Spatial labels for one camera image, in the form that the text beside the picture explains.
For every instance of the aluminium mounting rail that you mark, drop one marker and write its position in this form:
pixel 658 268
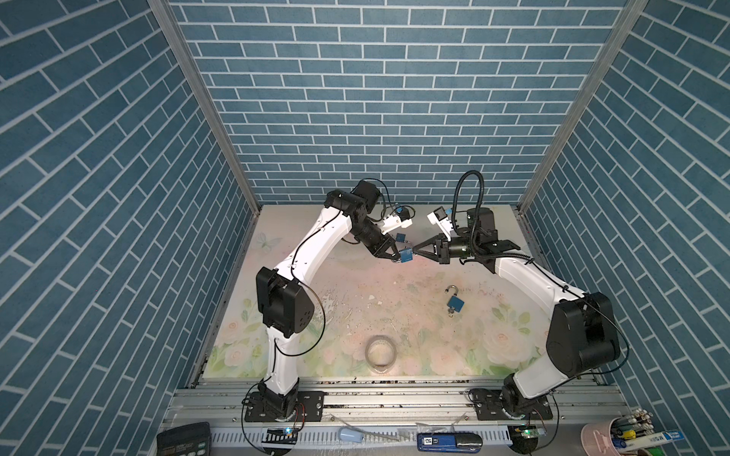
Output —
pixel 393 400

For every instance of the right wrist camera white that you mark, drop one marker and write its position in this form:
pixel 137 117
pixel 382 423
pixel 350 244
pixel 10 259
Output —
pixel 442 219

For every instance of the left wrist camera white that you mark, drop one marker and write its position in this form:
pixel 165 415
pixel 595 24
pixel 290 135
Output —
pixel 401 217

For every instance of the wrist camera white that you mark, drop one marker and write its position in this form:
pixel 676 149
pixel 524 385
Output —
pixel 401 217
pixel 442 219

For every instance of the blue black device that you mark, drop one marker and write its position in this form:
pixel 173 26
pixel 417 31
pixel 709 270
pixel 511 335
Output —
pixel 449 442

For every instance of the black calculator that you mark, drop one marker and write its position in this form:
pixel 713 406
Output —
pixel 188 440

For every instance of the pink pen cup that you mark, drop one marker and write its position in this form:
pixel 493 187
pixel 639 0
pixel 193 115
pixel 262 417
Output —
pixel 596 440

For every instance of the light blue small object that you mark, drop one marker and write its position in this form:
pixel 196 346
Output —
pixel 349 435

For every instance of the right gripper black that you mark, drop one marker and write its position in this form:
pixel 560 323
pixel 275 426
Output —
pixel 432 256

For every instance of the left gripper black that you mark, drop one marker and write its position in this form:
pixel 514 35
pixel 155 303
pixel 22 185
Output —
pixel 388 253

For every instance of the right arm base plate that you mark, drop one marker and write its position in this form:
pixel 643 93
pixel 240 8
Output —
pixel 494 405

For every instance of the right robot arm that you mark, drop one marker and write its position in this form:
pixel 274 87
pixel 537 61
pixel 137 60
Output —
pixel 582 334

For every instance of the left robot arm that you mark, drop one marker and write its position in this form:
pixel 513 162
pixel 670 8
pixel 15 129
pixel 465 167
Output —
pixel 284 294

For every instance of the clear tape roll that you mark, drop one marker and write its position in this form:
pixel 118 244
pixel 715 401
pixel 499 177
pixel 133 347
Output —
pixel 380 354

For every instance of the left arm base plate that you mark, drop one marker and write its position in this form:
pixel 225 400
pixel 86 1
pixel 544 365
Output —
pixel 303 406

